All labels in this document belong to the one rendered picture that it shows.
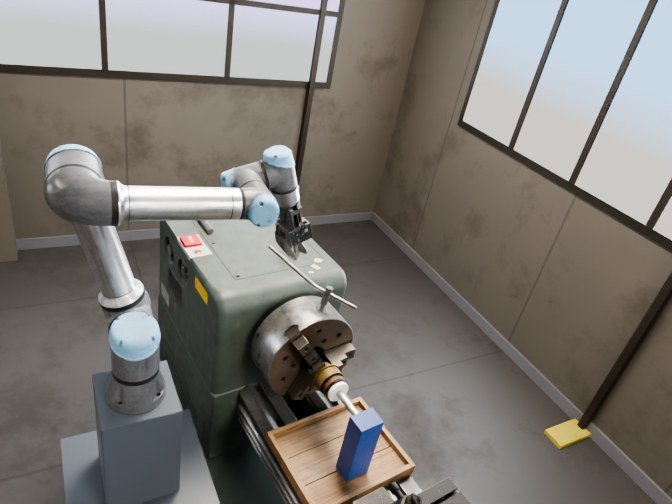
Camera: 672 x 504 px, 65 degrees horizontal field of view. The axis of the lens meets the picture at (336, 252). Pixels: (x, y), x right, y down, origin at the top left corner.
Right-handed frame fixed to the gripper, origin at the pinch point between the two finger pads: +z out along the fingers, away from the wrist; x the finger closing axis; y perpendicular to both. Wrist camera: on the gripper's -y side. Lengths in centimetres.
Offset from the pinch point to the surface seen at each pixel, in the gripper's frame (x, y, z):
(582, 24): 224, -62, -6
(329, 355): -0.6, 13.8, 32.1
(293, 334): -9.9, 10.9, 18.5
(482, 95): 216, -122, 47
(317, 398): -5, 9, 55
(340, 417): -4, 21, 54
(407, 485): 0, 50, 60
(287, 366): -13.9, 10.6, 30.2
